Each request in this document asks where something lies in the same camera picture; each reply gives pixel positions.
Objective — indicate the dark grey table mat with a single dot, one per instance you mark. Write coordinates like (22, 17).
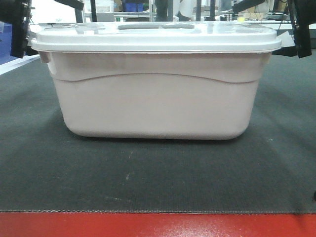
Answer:
(270, 168)

